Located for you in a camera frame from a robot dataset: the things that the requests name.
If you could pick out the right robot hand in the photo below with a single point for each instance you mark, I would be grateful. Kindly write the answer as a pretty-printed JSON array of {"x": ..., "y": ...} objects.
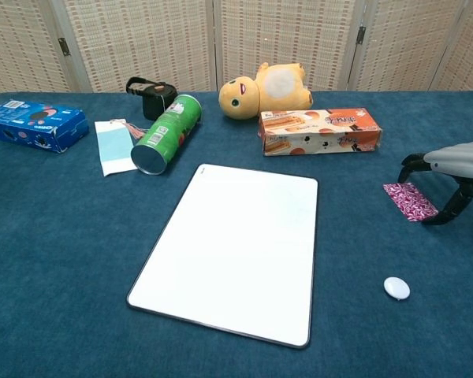
[{"x": 465, "y": 159}]

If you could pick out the pink white patterned packet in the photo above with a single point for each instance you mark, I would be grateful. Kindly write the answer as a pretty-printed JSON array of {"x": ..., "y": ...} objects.
[{"x": 412, "y": 201}]

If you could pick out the white board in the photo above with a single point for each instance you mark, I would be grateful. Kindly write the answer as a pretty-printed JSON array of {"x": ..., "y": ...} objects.
[{"x": 228, "y": 252}]

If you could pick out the white round magnet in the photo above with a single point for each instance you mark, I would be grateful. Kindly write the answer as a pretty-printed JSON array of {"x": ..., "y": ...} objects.
[{"x": 396, "y": 288}]

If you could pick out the orange biscuit box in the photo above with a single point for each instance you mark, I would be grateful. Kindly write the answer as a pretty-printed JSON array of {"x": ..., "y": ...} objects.
[{"x": 319, "y": 134}]

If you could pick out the black screen hinge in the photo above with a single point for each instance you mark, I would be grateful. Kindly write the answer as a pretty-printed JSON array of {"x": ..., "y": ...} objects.
[
  {"x": 64, "y": 46},
  {"x": 361, "y": 34}
]

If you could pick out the yellow plush toy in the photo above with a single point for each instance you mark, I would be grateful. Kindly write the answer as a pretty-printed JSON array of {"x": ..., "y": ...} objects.
[{"x": 260, "y": 94}]

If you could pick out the green chips can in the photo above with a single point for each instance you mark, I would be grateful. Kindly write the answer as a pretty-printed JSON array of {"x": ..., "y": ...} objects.
[{"x": 165, "y": 126}]

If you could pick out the white blue tasselled bookmark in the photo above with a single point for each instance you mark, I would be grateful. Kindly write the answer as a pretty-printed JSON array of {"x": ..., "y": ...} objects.
[{"x": 112, "y": 145}]

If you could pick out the blue tablecloth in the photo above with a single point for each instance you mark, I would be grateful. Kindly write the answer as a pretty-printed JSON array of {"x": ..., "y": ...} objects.
[{"x": 63, "y": 256}]

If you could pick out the blue Oreo cookie box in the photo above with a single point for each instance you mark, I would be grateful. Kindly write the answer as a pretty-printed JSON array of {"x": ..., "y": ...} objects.
[{"x": 35, "y": 122}]

